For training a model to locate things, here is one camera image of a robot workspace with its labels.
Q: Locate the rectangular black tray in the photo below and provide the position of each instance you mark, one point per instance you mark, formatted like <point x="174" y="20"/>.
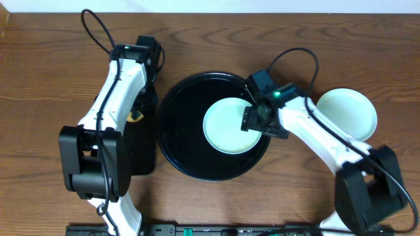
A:
<point x="140" y="139"/>

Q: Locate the green and yellow sponge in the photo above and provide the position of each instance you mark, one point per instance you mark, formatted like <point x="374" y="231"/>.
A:
<point x="134" y="116"/>

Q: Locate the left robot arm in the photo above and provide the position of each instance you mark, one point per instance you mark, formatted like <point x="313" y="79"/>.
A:
<point x="95" y="160"/>

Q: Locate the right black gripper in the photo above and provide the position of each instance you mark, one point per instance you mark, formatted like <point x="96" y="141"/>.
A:
<point x="251" y="120"/>

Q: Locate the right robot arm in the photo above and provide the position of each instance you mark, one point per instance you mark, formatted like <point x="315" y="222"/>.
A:
<point x="368" y="182"/>

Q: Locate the light blue plate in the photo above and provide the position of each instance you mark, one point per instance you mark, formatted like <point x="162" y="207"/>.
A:
<point x="222" y="127"/>
<point x="351" y="111"/>

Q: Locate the black aluminium rail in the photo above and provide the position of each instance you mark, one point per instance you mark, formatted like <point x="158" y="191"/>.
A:
<point x="171" y="230"/>

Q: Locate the round black tray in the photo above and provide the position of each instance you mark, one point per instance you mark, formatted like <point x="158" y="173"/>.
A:
<point x="180" y="129"/>

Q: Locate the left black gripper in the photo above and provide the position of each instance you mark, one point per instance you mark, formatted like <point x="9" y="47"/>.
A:
<point x="141" y="141"/>

